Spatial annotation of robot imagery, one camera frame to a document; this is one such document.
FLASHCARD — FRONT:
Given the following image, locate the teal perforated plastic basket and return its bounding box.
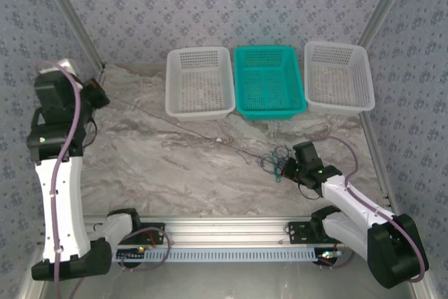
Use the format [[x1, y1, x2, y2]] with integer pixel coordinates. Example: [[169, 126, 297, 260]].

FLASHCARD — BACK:
[[233, 45, 308, 121]]

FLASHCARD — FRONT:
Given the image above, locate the small black circuit board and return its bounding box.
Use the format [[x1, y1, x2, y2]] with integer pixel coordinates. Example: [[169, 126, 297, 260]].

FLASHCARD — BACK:
[[117, 248, 147, 262], [316, 249, 341, 265]]

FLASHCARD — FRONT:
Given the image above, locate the white perforated plastic basket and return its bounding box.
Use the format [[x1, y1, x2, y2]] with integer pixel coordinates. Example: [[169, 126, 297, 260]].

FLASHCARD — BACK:
[[164, 46, 237, 122], [303, 41, 376, 117]]

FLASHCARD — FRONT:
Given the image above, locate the right arm purple sleeved cable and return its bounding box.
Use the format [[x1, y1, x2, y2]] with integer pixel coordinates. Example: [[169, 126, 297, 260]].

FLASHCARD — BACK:
[[313, 135, 430, 282]]

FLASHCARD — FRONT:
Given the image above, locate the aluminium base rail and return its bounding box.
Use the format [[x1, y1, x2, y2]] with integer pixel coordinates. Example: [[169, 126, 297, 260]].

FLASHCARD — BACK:
[[83, 215, 346, 246]]

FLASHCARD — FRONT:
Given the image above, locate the slotted grey cable duct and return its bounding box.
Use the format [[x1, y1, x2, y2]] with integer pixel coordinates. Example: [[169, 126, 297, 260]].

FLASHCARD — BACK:
[[111, 246, 318, 264]]

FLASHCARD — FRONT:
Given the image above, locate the aluminium lower frame rail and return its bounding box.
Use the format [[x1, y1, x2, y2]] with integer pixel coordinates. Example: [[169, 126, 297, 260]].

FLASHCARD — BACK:
[[409, 279, 434, 299], [15, 272, 48, 299]]

